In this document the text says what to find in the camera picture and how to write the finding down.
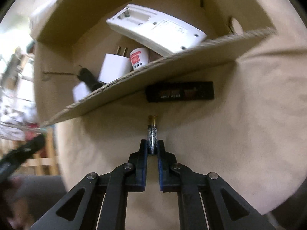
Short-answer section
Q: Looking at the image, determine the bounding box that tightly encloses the white charger plug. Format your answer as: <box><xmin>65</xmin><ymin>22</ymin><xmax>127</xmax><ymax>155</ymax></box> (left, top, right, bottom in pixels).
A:
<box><xmin>98</xmin><ymin>46</ymin><xmax>133</xmax><ymax>84</ymax></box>

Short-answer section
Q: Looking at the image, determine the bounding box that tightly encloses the wooden chair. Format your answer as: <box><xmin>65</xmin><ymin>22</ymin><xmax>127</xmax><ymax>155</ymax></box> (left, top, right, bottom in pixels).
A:
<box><xmin>22</xmin><ymin>127</ymin><xmax>60</xmax><ymax>176</ymax></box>

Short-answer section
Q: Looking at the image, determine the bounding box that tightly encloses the black gold battery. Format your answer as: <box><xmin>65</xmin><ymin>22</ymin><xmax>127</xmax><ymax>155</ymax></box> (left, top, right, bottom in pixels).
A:
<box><xmin>147</xmin><ymin>115</ymin><xmax>157</xmax><ymax>155</ymax></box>

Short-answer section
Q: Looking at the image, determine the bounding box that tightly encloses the black flashlight with strap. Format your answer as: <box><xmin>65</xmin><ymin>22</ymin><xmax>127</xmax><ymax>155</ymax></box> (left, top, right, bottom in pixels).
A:
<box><xmin>77</xmin><ymin>67</ymin><xmax>104</xmax><ymax>92</ymax></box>

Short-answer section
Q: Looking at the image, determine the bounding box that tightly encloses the white earbuds case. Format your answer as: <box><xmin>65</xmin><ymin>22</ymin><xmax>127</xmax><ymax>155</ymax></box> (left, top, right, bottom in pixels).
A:
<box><xmin>72</xmin><ymin>82</ymin><xmax>91</xmax><ymax>102</ymax></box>

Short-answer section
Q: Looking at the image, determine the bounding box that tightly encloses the black rectangular box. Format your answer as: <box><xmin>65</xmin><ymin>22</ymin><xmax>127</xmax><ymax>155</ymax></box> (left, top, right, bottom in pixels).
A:
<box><xmin>145</xmin><ymin>81</ymin><xmax>214</xmax><ymax>103</ymax></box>

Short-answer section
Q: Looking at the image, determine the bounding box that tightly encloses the white red-label medicine bottle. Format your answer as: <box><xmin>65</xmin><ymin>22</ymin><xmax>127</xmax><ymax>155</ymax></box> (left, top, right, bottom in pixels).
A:
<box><xmin>130</xmin><ymin>47</ymin><xmax>149</xmax><ymax>70</ymax></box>

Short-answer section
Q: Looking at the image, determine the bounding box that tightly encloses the person's left hand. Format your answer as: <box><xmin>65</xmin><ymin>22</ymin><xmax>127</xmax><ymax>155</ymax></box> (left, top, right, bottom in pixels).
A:
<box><xmin>1</xmin><ymin>176</ymin><xmax>33</xmax><ymax>229</ymax></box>

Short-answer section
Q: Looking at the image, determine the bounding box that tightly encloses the brown cardboard box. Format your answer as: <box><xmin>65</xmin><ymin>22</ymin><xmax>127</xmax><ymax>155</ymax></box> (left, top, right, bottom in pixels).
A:
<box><xmin>31</xmin><ymin>0</ymin><xmax>276</xmax><ymax>126</ymax></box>

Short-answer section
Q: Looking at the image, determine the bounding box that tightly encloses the white remote control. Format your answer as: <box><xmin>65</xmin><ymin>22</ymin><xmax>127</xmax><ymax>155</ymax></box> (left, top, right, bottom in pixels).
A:
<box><xmin>106</xmin><ymin>4</ymin><xmax>207</xmax><ymax>57</ymax></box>

